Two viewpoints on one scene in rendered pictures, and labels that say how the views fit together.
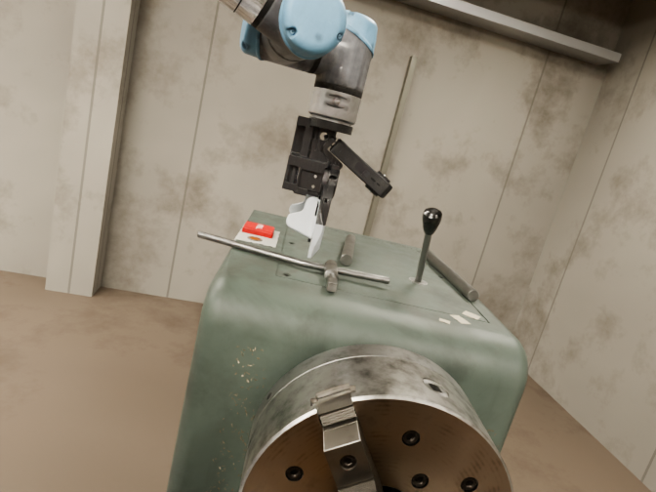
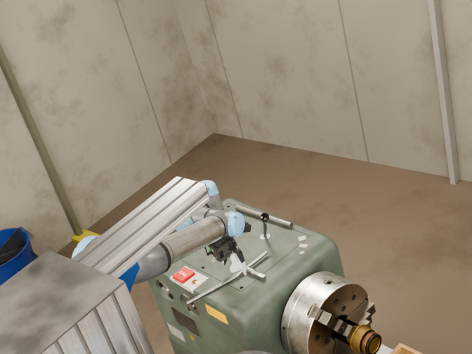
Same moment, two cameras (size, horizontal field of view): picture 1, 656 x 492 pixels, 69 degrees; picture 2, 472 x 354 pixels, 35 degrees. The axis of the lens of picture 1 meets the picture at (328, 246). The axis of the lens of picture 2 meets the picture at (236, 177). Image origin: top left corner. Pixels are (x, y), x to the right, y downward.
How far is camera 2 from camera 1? 1.99 m
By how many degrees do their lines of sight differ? 31
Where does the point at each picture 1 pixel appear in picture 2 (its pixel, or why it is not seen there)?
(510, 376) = (333, 251)
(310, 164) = (225, 246)
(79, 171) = not seen: outside the picture
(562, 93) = not seen: outside the picture
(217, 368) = (258, 337)
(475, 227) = (119, 55)
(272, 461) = (311, 340)
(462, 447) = (347, 291)
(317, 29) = (241, 227)
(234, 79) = not seen: outside the picture
